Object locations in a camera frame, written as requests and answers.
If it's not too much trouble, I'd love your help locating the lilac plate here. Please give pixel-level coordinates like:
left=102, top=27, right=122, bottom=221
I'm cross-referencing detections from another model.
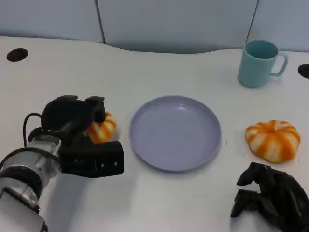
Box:
left=129, top=95, right=222, bottom=173

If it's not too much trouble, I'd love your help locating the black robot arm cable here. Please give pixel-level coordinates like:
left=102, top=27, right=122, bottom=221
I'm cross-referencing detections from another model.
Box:
left=23, top=112, right=61, bottom=149

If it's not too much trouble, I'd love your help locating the pale green mug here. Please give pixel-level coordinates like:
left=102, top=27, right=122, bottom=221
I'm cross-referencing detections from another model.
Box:
left=238, top=40, right=289, bottom=89

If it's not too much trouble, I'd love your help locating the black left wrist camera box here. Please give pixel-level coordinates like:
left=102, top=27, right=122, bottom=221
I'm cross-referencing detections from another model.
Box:
left=59, top=141, right=125, bottom=179

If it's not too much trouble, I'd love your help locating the grey partition panel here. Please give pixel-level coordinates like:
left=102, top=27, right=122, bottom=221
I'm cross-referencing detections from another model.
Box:
left=0, top=0, right=106, bottom=44
left=245, top=0, right=309, bottom=53
left=96, top=0, right=258, bottom=54

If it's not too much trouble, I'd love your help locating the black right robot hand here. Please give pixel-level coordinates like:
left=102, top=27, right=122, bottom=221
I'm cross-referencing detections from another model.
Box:
left=229, top=161, right=309, bottom=232

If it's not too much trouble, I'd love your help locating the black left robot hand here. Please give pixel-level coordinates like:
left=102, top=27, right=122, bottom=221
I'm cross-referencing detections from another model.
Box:
left=41, top=95, right=107, bottom=136

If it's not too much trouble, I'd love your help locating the orange white toy bread roll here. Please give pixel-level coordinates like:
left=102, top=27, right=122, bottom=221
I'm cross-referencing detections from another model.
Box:
left=85, top=111, right=118, bottom=145
left=245, top=119, right=301, bottom=164

